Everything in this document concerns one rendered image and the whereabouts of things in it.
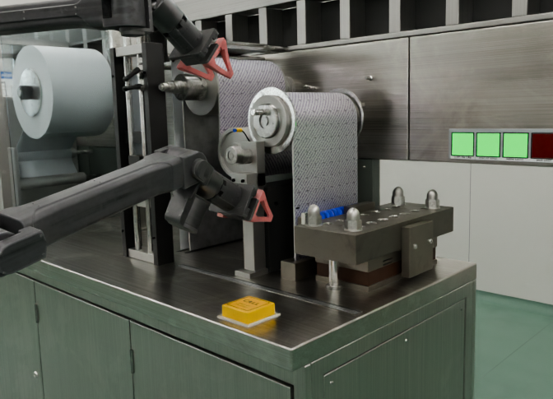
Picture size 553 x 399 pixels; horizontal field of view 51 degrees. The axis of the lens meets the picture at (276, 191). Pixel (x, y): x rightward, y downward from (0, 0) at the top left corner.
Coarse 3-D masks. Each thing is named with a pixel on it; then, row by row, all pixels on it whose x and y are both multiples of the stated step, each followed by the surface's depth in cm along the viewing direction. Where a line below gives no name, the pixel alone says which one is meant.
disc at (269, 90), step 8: (272, 88) 128; (256, 96) 131; (280, 96) 126; (288, 96) 125; (288, 104) 125; (288, 112) 125; (248, 120) 134; (288, 136) 126; (280, 144) 128; (288, 144) 127; (272, 152) 130
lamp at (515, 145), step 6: (504, 138) 125; (510, 138) 125; (516, 138) 124; (522, 138) 123; (504, 144) 126; (510, 144) 125; (516, 144) 124; (522, 144) 123; (504, 150) 126; (510, 150) 125; (516, 150) 124; (522, 150) 123; (510, 156) 125; (516, 156) 124; (522, 156) 123
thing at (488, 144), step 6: (480, 138) 129; (486, 138) 128; (492, 138) 127; (498, 138) 126; (480, 144) 129; (486, 144) 128; (492, 144) 127; (498, 144) 127; (480, 150) 130; (486, 150) 128; (492, 150) 128; (498, 150) 127
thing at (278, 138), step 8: (264, 96) 128; (272, 96) 127; (256, 104) 130; (272, 104) 127; (280, 104) 125; (280, 112) 126; (280, 120) 126; (288, 120) 125; (280, 128) 126; (288, 128) 126; (256, 136) 132; (280, 136) 126; (264, 144) 130; (272, 144) 128
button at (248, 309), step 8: (248, 296) 110; (224, 304) 106; (232, 304) 106; (240, 304) 105; (248, 304) 105; (256, 304) 105; (264, 304) 105; (272, 304) 106; (224, 312) 106; (232, 312) 104; (240, 312) 102; (248, 312) 102; (256, 312) 103; (264, 312) 104; (272, 312) 106; (240, 320) 103; (248, 320) 101; (256, 320) 103
